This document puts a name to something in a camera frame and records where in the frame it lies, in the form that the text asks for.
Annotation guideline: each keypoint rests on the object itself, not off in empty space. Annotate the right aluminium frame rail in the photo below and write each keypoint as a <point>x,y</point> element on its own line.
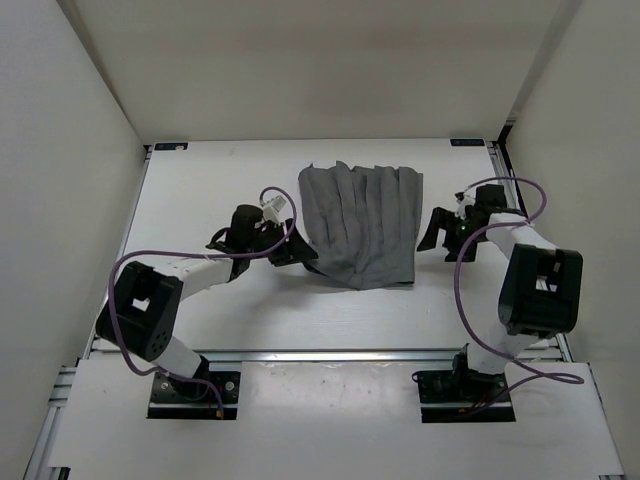
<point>503,166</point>

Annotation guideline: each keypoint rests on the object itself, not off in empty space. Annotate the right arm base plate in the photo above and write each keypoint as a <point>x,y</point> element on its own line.
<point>463,395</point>

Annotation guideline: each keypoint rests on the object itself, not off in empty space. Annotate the blue label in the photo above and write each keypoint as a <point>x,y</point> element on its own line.
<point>467,142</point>
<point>171,146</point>

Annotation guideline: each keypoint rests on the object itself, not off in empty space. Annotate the grey pleated skirt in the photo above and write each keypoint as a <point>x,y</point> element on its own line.
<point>363,223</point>

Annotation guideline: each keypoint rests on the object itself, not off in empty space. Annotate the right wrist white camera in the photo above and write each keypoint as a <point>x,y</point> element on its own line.
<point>463,202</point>

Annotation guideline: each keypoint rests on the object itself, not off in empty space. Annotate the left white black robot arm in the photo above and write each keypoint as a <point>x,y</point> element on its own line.
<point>143,300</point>

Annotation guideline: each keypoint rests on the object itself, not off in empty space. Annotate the aluminium frame rail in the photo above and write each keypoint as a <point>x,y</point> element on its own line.
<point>38,465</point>
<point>503,166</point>

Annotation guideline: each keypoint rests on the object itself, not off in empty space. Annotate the right blue label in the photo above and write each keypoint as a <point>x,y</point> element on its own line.
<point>467,142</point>

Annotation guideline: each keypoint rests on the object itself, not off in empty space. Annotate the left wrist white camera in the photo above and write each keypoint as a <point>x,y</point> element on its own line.
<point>272,208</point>

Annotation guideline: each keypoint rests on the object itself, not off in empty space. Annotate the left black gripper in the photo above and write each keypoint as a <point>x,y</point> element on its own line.
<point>296,250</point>

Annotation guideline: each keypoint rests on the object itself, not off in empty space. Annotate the left blue label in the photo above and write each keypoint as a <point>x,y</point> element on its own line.
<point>171,146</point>

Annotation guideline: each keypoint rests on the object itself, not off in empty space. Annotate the left aluminium frame rail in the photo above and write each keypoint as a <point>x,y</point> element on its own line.
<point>38,465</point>

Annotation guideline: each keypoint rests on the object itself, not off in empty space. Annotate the wrist white camera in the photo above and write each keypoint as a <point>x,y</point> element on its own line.
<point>463,202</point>
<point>272,208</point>

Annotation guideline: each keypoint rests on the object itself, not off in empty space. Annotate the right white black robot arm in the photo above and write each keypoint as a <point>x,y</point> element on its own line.
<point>540,294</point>

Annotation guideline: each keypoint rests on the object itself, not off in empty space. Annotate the aluminium front rail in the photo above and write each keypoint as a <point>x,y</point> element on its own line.
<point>328,356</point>

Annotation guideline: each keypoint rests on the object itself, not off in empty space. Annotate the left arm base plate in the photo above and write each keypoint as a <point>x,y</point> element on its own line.
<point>200,403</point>

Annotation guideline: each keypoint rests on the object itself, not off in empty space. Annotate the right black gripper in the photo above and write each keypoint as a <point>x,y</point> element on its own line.
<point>442,219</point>

